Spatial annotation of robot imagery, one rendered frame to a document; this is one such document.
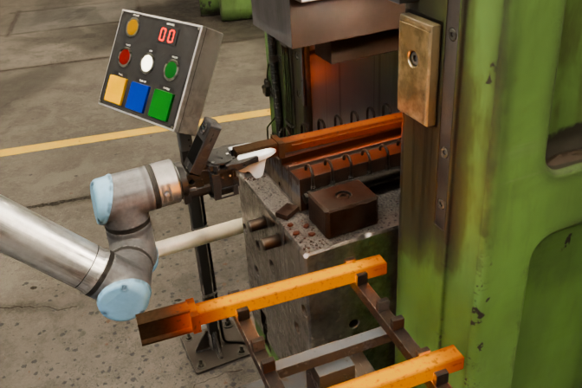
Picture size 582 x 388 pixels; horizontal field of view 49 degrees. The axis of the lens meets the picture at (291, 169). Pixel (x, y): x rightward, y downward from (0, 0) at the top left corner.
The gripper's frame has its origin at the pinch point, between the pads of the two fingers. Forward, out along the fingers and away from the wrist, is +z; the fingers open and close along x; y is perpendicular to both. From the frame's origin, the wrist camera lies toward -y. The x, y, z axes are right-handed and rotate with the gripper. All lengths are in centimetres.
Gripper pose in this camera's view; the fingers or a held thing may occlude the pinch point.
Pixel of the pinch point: (268, 146)
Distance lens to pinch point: 134.5
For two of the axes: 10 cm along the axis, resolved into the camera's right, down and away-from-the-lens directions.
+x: 4.1, 4.2, -8.1
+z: 9.1, -2.5, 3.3
